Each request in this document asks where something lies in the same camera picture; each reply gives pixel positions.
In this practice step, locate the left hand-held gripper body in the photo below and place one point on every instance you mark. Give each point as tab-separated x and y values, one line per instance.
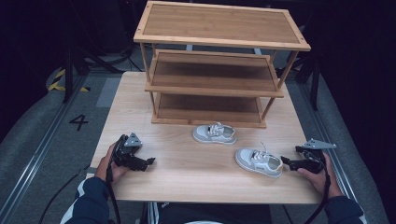
124	154

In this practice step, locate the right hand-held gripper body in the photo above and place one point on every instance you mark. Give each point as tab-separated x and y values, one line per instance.
313	163

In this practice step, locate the white grey sneaker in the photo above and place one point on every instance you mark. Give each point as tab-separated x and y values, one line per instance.
253	161
209	136

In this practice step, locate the three-tier wooden shoe rack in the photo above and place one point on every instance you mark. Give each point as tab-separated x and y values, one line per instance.
218	25

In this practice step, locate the person's right hand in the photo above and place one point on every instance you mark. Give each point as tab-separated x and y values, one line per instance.
322	183

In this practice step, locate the person's left hand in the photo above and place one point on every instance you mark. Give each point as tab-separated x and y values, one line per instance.
106	169

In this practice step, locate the black metal stand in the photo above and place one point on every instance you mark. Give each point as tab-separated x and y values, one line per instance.
314	81
68	74

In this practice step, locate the yellow black floor tape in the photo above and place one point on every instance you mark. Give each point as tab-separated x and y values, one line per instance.
57	84

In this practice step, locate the metal floor rail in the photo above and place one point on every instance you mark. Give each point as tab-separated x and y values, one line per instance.
40	149
323	133

